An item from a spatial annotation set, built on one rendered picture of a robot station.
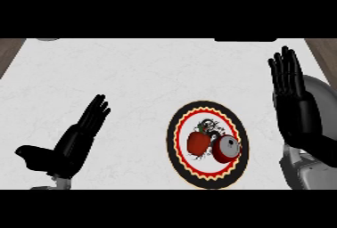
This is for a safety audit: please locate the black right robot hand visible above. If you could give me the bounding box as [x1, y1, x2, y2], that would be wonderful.
[267, 45, 337, 168]

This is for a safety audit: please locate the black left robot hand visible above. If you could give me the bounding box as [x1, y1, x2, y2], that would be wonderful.
[14, 94, 112, 180]

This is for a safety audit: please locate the red can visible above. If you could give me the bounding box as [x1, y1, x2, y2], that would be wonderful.
[210, 134, 244, 165]

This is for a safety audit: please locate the black red patterned plate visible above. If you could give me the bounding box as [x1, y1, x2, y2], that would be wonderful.
[164, 100, 249, 190]

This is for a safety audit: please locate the red bell pepper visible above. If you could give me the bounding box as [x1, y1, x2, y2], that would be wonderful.
[186, 124, 213, 156]

